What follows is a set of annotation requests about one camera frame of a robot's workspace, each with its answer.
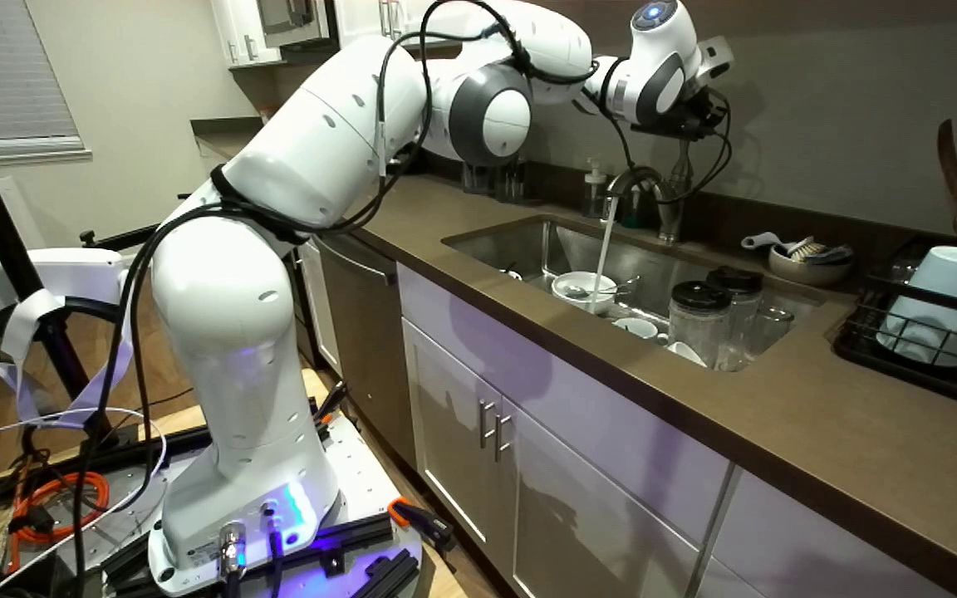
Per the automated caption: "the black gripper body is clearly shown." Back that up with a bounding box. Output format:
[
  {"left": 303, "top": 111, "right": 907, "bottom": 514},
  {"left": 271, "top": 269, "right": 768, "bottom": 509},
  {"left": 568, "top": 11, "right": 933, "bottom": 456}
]
[{"left": 638, "top": 91, "right": 731, "bottom": 139}]

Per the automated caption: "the curved metal faucet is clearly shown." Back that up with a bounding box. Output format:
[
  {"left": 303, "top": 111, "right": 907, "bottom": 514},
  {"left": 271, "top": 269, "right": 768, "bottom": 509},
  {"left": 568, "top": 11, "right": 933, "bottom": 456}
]
[{"left": 609, "top": 168, "right": 684, "bottom": 242}]

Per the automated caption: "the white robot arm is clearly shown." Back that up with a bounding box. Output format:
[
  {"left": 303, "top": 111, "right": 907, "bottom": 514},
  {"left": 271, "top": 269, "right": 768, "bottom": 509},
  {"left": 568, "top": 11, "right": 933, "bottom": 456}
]
[{"left": 149, "top": 0, "right": 719, "bottom": 594}]

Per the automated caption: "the robot base platform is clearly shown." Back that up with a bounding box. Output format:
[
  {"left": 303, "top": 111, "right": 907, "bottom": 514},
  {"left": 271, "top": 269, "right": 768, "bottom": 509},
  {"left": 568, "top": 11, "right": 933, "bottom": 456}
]
[{"left": 21, "top": 385, "right": 427, "bottom": 598}]

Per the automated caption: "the soap dispenser bottle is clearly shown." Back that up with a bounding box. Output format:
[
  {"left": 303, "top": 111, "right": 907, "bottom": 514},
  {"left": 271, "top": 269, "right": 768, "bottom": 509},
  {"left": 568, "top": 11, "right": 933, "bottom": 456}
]
[{"left": 585, "top": 162, "right": 604, "bottom": 219}]

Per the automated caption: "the black lid jar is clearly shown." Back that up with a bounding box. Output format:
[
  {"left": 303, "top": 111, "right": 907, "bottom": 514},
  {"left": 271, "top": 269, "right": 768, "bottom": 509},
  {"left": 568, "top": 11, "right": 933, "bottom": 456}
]
[
  {"left": 708, "top": 267, "right": 765, "bottom": 334},
  {"left": 671, "top": 281, "right": 731, "bottom": 365}
]

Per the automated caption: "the white bowl in sink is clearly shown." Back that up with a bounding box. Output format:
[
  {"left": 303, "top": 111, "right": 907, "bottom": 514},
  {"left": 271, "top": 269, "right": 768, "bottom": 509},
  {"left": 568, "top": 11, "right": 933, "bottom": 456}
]
[{"left": 553, "top": 273, "right": 618, "bottom": 317}]

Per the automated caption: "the stainless steel sink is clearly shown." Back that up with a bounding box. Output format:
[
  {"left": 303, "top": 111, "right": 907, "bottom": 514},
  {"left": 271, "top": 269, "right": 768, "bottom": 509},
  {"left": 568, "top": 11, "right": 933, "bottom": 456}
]
[{"left": 450, "top": 215, "right": 817, "bottom": 374}]

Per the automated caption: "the small bowl on counter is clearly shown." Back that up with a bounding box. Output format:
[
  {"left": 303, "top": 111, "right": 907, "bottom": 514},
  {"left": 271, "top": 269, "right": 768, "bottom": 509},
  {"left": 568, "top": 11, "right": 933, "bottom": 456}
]
[{"left": 768, "top": 242, "right": 855, "bottom": 286}]

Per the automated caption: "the white pot in rack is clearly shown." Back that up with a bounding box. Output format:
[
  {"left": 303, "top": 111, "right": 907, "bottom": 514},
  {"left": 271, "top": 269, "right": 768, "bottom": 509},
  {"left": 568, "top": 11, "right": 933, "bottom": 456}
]
[{"left": 883, "top": 246, "right": 957, "bottom": 340}]

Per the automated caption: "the black dish rack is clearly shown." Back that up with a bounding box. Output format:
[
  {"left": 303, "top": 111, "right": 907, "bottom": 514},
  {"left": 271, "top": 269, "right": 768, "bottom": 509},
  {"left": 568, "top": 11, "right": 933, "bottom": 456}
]
[{"left": 835, "top": 246, "right": 957, "bottom": 398}]

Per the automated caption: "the stainless dishwasher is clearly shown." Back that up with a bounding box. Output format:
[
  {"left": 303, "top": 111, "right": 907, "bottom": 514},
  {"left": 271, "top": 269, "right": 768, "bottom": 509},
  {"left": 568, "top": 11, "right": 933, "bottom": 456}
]
[{"left": 318, "top": 237, "right": 417, "bottom": 463}]

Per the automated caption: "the purple cabinet front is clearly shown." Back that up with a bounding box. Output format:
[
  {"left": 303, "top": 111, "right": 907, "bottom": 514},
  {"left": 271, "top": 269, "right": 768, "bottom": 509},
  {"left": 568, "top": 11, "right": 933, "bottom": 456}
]
[{"left": 400, "top": 269, "right": 951, "bottom": 598}]

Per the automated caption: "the window blind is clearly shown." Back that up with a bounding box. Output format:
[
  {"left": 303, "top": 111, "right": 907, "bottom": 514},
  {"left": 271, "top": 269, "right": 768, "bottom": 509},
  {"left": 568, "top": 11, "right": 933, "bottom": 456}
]
[{"left": 0, "top": 0, "right": 87, "bottom": 161}]

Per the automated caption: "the cabinet door handle left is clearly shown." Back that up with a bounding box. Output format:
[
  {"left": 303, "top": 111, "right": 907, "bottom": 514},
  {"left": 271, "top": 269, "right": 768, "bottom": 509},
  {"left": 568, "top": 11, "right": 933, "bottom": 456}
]
[{"left": 480, "top": 401, "right": 496, "bottom": 448}]

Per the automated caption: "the cabinet door handle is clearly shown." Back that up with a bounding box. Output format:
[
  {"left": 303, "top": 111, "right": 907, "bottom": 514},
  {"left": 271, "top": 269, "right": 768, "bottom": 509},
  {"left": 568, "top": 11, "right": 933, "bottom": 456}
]
[
  {"left": 496, "top": 416, "right": 516, "bottom": 460},
  {"left": 480, "top": 401, "right": 496, "bottom": 448}
]

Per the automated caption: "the cabinet door handle right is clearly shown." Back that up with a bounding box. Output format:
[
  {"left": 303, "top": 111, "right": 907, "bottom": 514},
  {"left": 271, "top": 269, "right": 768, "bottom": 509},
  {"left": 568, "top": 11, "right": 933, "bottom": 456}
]
[{"left": 496, "top": 416, "right": 516, "bottom": 460}]

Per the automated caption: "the white chair frame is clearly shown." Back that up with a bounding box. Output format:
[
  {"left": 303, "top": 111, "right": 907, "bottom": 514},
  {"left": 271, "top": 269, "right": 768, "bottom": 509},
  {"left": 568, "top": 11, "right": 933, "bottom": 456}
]
[{"left": 0, "top": 248, "right": 134, "bottom": 428}]

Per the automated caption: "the orange cable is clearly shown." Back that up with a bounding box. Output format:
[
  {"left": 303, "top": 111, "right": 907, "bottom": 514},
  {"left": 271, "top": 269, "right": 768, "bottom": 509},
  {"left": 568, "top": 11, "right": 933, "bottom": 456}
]
[{"left": 5, "top": 468, "right": 109, "bottom": 574}]

